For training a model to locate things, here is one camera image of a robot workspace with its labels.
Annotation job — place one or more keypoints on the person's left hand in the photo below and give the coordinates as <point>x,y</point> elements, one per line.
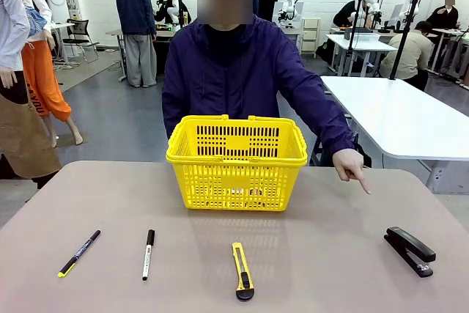
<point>350,166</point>

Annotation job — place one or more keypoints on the black stapler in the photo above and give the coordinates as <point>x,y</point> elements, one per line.
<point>410,247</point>

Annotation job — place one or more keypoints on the black highlighter with yellow tip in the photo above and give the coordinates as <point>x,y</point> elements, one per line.
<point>78,253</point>

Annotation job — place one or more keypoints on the person's left forearm purple sleeve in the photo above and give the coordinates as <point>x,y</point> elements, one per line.
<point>335,129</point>

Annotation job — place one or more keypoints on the yellow plastic shopping basket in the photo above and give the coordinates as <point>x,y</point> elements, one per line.
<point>234,181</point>

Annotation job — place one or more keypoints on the person in beige shirt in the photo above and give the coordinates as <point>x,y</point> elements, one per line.
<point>406,56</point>

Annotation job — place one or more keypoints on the person in purple jacket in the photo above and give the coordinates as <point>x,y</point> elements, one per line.
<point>234,82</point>

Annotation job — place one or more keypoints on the bending person in black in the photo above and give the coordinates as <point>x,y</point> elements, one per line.
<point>344,12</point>

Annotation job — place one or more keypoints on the seated person in black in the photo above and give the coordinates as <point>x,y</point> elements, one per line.
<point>445,16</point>

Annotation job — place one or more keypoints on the standing person in black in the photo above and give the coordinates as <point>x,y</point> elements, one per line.
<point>267,3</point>

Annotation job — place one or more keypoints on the person in navy jacket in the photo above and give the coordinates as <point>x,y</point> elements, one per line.
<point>135,12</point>

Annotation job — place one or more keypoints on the large white table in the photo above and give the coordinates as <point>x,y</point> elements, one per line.
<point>403,118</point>

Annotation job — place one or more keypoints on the small white table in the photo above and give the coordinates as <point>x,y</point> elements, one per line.
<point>362,43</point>

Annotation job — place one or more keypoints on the white drawer cabinet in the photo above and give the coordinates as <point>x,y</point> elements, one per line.
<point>311,34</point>

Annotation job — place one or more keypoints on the thin black stand pole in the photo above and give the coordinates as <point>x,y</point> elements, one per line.
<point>353,27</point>

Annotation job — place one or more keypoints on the thick black tripod pole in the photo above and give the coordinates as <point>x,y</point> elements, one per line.
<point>405,38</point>

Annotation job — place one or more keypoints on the yellow utility knife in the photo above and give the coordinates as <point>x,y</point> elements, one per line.
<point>242,269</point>

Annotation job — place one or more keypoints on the white marker with black cap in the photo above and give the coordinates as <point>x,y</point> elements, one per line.
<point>148,254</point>

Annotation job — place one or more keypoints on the grey background desk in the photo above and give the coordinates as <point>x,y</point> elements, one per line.
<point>161,34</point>

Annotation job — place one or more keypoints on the white background robot with black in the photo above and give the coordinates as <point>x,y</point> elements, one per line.
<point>172,5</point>

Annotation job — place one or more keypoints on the black office chair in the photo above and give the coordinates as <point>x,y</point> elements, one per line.
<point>78,34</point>

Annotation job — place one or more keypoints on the mannequin in orange pants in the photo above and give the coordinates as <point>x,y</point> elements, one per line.
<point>42,85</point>

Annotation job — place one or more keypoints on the mannequin in striped shirt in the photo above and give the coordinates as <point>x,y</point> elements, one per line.
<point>11,27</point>

